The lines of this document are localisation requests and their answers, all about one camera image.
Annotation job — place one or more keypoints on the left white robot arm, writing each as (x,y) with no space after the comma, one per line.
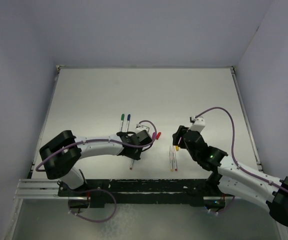
(60,154)

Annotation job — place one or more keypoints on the red pen cap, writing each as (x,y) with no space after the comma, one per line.
(158,135)

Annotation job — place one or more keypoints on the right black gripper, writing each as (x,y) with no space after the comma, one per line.
(177,136)

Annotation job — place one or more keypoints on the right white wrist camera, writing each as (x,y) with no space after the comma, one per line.
(197,123)

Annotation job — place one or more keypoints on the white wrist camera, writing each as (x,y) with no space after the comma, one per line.
(197,123)
(141,127)

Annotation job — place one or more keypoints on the red marker pen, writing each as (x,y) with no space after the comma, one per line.
(175,165)

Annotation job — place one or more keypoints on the left aluminium rail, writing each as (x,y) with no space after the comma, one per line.
(35,189)

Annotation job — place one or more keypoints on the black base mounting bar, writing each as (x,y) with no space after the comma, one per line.
(96,193)

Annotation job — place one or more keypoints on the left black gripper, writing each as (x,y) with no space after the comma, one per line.
(135,156)

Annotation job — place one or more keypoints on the yellow marker pen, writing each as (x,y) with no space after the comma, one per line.
(171,159)

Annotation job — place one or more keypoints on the blue marker pen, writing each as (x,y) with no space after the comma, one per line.
(128,122)

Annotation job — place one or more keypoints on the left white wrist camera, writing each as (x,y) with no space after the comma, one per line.
(141,127)

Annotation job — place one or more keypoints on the purple marker pen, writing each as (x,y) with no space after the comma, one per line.
(131,164)

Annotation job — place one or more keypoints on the green marker pen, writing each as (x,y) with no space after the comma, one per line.
(122,122)

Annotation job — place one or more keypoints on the purple pen cap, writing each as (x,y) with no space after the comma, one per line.
(154,135)

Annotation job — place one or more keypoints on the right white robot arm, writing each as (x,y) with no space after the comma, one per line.
(233,178)

